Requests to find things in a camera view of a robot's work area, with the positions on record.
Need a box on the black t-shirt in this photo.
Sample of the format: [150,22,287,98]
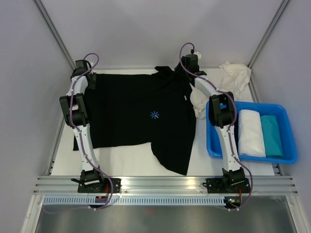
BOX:
[84,67,196,175]

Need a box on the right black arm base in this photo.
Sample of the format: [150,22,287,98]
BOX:
[202,178,251,194]

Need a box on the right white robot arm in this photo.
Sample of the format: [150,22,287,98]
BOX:
[174,53,249,193]

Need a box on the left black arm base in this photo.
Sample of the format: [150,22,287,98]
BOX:
[77,178,121,194]

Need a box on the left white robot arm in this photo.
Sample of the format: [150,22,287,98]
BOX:
[59,59,106,193]

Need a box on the crumpled cream t-shirt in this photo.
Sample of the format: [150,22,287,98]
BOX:
[190,62,251,119]

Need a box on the rolled white t-shirt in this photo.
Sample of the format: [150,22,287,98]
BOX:
[238,109,266,157]

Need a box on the rolled teal t-shirt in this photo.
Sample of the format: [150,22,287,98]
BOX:
[260,115,283,157]

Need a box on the blue plastic bin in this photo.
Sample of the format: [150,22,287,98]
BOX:
[206,101,299,166]

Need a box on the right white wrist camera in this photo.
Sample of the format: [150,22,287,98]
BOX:
[191,50,202,60]

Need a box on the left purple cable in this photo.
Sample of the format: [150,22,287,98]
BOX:
[43,53,114,214]

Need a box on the purple cable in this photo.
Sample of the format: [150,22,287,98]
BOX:
[179,43,253,212]
[43,53,114,214]

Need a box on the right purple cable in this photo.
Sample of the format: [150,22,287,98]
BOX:
[179,43,253,212]

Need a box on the left aluminium frame post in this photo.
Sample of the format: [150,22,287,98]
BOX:
[33,0,76,70]

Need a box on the aluminium frame post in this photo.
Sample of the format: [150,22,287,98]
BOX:
[247,0,291,69]
[33,0,76,70]

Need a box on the right aluminium frame post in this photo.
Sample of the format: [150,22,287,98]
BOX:
[247,0,291,69]

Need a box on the aluminium mounting rail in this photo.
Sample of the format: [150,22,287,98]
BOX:
[33,176,298,196]

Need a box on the slotted white cable duct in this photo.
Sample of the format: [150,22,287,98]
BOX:
[43,195,225,206]

